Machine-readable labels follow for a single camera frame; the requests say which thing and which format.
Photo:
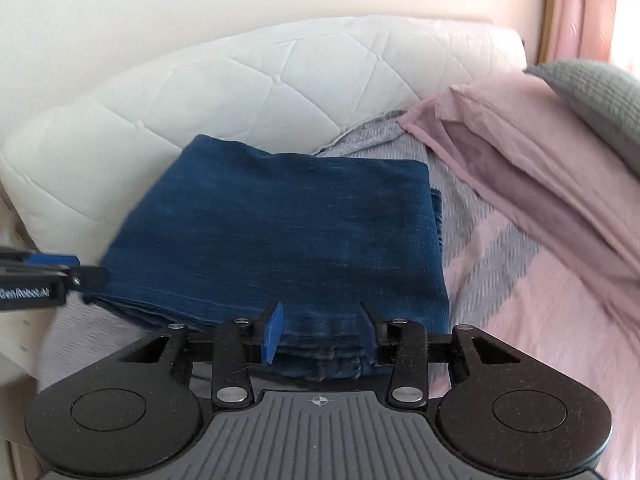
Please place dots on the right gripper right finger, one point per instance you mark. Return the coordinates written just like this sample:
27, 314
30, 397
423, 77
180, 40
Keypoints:
401, 345

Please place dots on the grey checked pillow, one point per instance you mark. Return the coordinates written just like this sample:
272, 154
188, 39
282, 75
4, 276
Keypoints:
604, 96

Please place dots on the dark blue denim jeans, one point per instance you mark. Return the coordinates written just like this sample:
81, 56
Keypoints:
229, 228

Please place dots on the pink grey bed duvet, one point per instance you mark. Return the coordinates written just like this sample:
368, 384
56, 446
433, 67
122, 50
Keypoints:
496, 277

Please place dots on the white quilted headboard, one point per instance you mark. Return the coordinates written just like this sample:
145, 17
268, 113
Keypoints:
74, 172

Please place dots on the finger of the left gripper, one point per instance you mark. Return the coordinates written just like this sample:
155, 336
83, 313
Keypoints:
67, 270

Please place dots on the pink curtain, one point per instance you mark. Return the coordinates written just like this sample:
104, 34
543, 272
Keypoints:
577, 29

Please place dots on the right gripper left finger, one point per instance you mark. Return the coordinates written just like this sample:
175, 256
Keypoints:
239, 344

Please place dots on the pink pillow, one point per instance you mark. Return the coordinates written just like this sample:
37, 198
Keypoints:
529, 155

